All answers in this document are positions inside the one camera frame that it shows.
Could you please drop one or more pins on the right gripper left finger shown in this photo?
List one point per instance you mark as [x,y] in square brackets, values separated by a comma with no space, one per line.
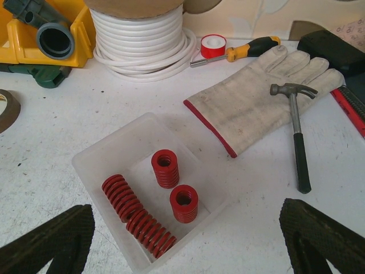
[63,241]

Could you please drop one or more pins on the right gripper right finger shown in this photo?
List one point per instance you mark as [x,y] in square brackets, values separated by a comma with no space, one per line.
[313,240]

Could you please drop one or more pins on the large red spring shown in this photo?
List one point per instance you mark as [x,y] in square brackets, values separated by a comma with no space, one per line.
[150,233]

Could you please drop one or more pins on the clear plastic spring tray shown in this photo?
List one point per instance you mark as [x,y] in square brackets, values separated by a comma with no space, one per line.
[128,151]

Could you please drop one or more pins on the short red spring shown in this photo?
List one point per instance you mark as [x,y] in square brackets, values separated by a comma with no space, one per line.
[165,166]
[184,202]

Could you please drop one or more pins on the small claw hammer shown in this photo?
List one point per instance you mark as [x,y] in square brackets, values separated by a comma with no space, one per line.
[291,90]

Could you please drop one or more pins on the brown tape roll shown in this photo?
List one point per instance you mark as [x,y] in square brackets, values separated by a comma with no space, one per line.
[11,111]

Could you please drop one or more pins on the white work glove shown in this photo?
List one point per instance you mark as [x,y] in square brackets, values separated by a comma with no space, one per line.
[240,110]

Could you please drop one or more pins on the green clamp tool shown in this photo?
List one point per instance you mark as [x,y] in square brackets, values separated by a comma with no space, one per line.
[46,76]

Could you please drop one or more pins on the yellow storage bin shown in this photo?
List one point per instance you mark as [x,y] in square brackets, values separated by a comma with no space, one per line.
[8,52]
[82,29]

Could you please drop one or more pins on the yellow black bit driver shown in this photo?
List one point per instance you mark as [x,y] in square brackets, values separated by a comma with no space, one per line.
[254,48]

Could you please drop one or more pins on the grey pipe fitting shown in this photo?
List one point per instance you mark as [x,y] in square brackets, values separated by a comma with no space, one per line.
[53,36]

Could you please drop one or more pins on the red white tape roll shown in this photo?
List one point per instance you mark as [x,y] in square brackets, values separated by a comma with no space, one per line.
[212,46]

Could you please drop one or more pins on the white cable spool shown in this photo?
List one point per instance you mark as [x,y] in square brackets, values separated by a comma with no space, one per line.
[147,49]

